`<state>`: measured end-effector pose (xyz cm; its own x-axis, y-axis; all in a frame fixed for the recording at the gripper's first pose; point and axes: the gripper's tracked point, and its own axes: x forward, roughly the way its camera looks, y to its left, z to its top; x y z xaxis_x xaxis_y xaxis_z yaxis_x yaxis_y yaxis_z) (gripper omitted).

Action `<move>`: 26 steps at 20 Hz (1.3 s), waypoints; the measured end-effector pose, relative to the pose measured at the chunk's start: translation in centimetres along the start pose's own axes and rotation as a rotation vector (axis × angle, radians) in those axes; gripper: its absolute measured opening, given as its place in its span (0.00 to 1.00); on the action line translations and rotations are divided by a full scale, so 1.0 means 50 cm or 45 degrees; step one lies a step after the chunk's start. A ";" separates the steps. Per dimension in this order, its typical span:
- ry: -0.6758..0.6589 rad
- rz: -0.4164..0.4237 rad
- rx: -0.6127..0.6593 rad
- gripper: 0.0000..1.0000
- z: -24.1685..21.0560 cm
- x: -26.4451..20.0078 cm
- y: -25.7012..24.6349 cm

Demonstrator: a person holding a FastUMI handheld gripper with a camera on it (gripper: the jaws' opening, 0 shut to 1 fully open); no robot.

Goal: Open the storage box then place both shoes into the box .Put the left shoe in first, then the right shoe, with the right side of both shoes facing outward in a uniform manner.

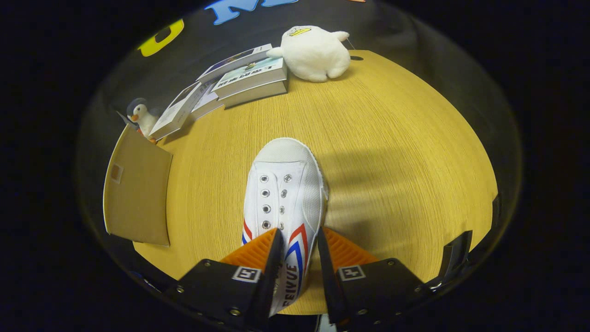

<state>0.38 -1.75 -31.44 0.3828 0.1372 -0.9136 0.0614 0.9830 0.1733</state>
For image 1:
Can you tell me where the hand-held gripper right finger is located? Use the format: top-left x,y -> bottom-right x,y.
316,226 -> 432,329

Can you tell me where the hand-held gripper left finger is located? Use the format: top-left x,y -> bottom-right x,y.
163,227 -> 285,332

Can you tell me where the white striped canvas shoe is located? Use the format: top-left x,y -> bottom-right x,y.
241,137 -> 329,318

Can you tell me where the beige fabric storage box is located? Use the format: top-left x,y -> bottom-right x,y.
102,124 -> 174,247

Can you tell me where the dark angled object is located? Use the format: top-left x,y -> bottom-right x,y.
436,230 -> 474,291

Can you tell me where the white book portrait cover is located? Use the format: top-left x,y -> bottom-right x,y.
148,82 -> 203,141

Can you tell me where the thick book pale teal cover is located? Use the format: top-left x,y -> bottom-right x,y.
212,58 -> 289,109

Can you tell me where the penguin plush toy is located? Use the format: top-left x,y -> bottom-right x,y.
125,98 -> 162,143

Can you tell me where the white book blue picture cover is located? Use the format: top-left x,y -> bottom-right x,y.
197,44 -> 273,83

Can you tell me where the white duck plush toy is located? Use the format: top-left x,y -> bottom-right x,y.
266,25 -> 352,83

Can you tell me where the black backdrop cloth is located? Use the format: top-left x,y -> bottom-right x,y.
76,0 -> 521,259

